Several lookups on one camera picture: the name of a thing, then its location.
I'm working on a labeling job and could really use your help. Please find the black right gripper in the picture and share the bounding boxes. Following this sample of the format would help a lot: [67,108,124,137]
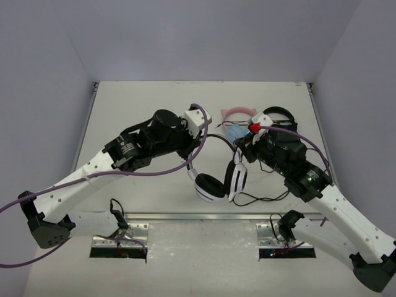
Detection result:
[235,129,290,178]

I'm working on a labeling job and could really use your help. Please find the white black headphones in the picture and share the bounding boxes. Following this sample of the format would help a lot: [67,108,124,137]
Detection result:
[187,134,248,202]

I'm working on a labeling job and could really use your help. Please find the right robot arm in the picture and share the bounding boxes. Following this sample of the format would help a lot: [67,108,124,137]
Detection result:
[236,136,395,293]

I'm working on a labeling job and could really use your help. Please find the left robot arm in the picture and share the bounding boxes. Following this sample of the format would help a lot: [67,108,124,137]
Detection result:
[18,106,212,249]

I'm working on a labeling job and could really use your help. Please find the pink blue cat headphones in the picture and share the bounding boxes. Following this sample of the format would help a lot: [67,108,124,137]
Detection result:
[217,106,257,143]

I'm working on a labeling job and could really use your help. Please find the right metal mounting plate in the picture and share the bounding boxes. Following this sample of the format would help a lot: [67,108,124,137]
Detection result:
[256,221,312,249]

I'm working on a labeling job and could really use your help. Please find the metal mounting plate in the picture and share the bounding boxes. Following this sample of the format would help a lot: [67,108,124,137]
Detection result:
[256,221,312,249]
[91,222,149,249]

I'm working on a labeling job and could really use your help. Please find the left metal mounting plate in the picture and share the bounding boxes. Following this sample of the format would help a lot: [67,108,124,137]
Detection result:
[91,222,149,249]

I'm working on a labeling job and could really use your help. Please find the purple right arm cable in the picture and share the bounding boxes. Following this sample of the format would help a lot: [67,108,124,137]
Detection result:
[256,123,330,228]

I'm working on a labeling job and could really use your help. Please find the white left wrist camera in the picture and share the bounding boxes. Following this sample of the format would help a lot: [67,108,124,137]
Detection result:
[181,108,212,139]

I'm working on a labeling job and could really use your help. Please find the aluminium table edge rail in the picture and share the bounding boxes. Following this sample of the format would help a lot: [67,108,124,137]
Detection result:
[71,211,322,222]

